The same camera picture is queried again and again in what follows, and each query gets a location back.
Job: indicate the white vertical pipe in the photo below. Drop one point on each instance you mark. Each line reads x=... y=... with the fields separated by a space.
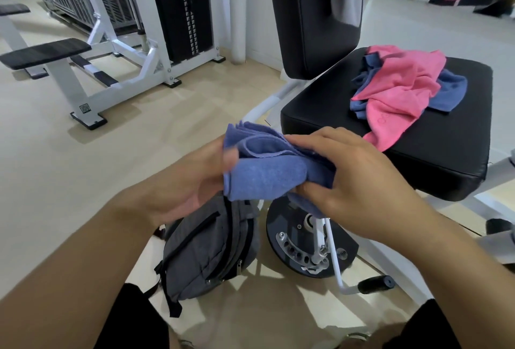
x=238 y=10

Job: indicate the white weight machine frame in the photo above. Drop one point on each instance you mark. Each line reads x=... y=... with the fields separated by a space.
x=124 y=83

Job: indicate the person's right hand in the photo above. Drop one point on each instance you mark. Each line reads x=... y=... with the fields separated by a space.
x=370 y=187

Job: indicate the person's left forearm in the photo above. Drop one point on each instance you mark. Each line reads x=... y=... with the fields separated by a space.
x=72 y=280

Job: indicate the small black roller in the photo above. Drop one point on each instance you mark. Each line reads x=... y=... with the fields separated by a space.
x=499 y=226

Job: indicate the black seat pad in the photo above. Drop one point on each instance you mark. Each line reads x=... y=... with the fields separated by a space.
x=442 y=147

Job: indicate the person's black shorts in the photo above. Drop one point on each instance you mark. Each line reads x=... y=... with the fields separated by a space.
x=132 y=320

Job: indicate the person's left hand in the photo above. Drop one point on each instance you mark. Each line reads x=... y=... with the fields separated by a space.
x=181 y=187

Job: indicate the black bench pad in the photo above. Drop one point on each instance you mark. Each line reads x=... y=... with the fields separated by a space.
x=44 y=53
x=14 y=9

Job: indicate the grey backpack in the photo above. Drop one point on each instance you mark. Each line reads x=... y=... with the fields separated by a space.
x=201 y=252

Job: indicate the black weight stack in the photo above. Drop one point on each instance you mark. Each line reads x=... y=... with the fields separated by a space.
x=183 y=18

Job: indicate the pink towel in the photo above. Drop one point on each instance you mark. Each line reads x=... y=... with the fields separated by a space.
x=402 y=83

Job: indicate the white lever with black grip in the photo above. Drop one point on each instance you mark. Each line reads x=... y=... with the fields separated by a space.
x=376 y=284

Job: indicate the black backrest pad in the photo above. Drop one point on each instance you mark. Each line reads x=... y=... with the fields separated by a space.
x=301 y=18

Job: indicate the blue towel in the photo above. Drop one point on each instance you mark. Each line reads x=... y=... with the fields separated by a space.
x=273 y=167
x=452 y=93

